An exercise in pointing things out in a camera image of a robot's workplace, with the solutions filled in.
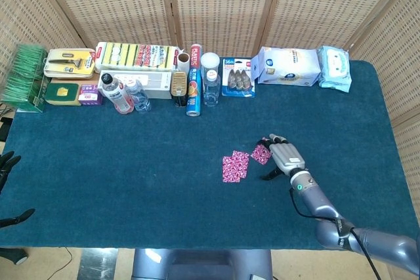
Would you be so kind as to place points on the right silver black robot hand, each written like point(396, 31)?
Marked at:
point(287, 157)

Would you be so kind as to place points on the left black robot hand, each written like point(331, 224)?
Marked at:
point(6, 163)

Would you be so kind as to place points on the pink patterned card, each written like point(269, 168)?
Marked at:
point(229, 172)

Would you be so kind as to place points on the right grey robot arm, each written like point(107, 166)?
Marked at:
point(315, 194)

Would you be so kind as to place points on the black device beside table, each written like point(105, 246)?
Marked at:
point(4, 129)

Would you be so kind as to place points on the green tea bag box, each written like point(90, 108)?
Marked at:
point(23, 76)

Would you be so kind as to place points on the white tissue pack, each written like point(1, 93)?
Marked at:
point(285, 68)

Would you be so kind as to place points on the green yellow scouring sponge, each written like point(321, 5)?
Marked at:
point(62, 93)

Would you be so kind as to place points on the black caster base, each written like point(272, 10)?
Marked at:
point(13, 255)

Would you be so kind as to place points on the blue hook blister pack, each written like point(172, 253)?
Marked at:
point(239, 78)

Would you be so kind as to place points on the light blue wet wipes pack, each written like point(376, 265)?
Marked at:
point(334, 70)

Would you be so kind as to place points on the tall clear bottle white cap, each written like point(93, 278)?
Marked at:
point(211, 91)

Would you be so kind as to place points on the small purple box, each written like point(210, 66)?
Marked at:
point(89, 94)

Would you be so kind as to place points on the flat brown cardboard box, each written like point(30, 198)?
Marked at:
point(88, 79)

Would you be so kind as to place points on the yellow razor blister pack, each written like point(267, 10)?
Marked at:
point(69, 62)

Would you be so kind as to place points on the blue plastic wrap roll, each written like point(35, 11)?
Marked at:
point(194, 80)

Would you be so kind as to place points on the clear round plastic jar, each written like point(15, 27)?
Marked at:
point(210, 62)

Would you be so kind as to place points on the teal felt table cover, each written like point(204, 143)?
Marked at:
point(131, 178)

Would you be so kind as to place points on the black gold tin can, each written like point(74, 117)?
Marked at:
point(180, 88)

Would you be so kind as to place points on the pink drink bottle black cap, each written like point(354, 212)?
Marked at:
point(116, 96)

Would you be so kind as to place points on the grey robot torso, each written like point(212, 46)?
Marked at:
point(203, 265)

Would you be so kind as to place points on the grey metal floor plate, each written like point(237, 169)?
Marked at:
point(98, 265)

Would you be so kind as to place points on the white paper roll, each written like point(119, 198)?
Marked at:
point(183, 60)

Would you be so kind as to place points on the small clear water bottle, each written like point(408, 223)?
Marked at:
point(139, 98)

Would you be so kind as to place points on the long white cardboard box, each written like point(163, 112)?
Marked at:
point(157, 83)

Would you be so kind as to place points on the woven bamboo folding screen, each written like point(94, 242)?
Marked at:
point(229, 4)

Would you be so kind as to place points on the yellow green sponge multipack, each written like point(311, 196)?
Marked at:
point(138, 55)

